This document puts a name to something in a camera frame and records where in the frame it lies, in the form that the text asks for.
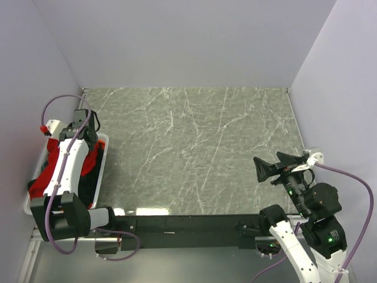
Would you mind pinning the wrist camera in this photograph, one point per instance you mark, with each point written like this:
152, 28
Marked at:
53, 128
313, 156

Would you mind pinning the black garment in basket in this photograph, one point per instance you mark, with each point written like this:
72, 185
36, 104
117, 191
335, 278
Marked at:
89, 177

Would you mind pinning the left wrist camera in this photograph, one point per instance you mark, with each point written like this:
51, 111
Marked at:
53, 128

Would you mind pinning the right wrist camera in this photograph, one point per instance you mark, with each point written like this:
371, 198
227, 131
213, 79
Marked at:
313, 156

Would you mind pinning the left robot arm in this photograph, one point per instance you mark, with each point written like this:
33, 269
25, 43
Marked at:
64, 195

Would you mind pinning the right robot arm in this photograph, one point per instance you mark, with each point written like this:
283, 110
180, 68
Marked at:
318, 204

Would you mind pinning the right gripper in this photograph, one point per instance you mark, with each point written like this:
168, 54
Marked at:
263, 168

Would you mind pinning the white laundry basket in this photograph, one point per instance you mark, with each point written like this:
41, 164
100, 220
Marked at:
40, 179

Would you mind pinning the black base beam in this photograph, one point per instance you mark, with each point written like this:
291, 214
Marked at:
187, 231

